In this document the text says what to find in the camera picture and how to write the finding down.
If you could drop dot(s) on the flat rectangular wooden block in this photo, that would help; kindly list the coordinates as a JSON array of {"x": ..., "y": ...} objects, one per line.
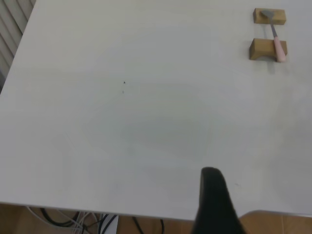
[{"x": 258, "y": 17}]

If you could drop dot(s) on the white table leg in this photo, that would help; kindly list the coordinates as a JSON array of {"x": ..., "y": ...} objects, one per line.
[{"x": 112, "y": 225}]

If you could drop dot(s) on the arched wooden block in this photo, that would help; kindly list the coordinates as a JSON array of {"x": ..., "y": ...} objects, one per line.
[{"x": 262, "y": 47}]

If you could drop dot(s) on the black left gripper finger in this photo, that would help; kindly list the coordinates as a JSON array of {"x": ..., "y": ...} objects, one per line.
[{"x": 213, "y": 200}]

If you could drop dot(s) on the grey ribbed panel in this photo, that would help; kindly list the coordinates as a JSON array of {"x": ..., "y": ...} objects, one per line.
[{"x": 9, "y": 31}]

